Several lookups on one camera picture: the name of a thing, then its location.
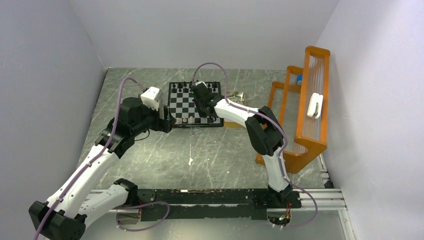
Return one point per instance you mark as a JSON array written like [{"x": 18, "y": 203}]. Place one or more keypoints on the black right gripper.
[{"x": 202, "y": 114}]

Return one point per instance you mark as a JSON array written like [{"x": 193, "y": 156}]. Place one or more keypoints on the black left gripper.
[{"x": 164, "y": 124}]

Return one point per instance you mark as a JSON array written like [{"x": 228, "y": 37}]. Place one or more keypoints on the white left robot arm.
[{"x": 67, "y": 213}]

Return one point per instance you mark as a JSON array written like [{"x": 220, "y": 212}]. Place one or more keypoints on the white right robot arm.
[{"x": 265, "y": 134}]

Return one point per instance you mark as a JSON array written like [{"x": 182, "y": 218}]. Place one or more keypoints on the black white chess board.
[{"x": 182, "y": 105}]

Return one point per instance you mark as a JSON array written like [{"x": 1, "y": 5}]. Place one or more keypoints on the yellow tray of white pieces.
[{"x": 238, "y": 97}]

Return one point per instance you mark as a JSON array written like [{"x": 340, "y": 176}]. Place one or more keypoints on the orange wooden rack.
[{"x": 307, "y": 137}]

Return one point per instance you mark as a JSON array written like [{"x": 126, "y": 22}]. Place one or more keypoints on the blue cap bottle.
[{"x": 299, "y": 79}]

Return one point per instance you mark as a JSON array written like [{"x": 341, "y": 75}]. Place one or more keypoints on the white clip object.
[{"x": 314, "y": 109}]

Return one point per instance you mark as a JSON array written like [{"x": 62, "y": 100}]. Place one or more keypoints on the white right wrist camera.
[{"x": 198, "y": 83}]

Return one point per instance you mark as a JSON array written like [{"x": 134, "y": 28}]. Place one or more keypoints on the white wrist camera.
[
  {"x": 198, "y": 83},
  {"x": 150, "y": 97}
]

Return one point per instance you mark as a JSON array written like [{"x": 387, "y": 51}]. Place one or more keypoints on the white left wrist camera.
[{"x": 150, "y": 97}]

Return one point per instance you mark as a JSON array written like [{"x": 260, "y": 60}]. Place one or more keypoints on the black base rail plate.
[{"x": 182, "y": 204}]

